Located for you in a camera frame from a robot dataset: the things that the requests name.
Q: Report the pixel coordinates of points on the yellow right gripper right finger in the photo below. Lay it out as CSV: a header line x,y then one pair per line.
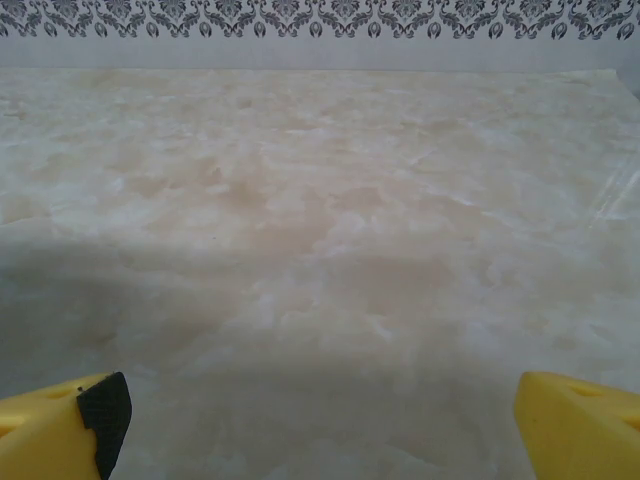
x,y
580,435

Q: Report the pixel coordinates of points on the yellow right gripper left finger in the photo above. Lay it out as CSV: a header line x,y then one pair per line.
x,y
45,435

